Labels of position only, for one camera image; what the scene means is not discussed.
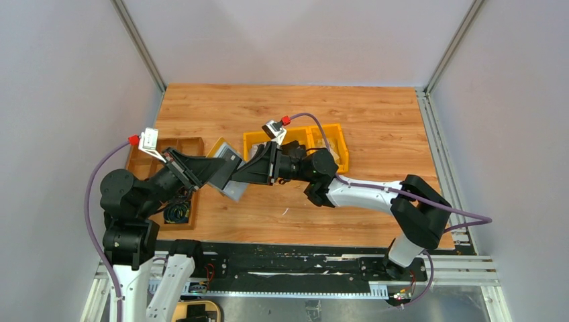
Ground yellow leather card holder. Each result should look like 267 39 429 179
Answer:
207 138 248 202

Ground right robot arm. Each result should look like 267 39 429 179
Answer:
230 141 451 280

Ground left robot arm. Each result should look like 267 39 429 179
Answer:
100 148 225 321

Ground cards in yellow bin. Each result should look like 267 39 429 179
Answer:
248 142 266 160

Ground yellow plastic bin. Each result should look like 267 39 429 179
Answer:
243 123 350 174

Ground wooden compartment tray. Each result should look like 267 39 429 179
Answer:
127 137 204 231

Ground yellow tray with phone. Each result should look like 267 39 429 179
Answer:
171 299 223 322

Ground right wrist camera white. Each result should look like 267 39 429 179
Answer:
262 120 287 145

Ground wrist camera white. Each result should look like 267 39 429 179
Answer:
262 120 287 145
138 127 166 163

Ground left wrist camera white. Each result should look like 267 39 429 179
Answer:
138 127 166 163

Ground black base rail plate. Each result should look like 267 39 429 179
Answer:
202 242 428 293

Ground aluminium frame rails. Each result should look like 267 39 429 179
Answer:
80 87 511 321

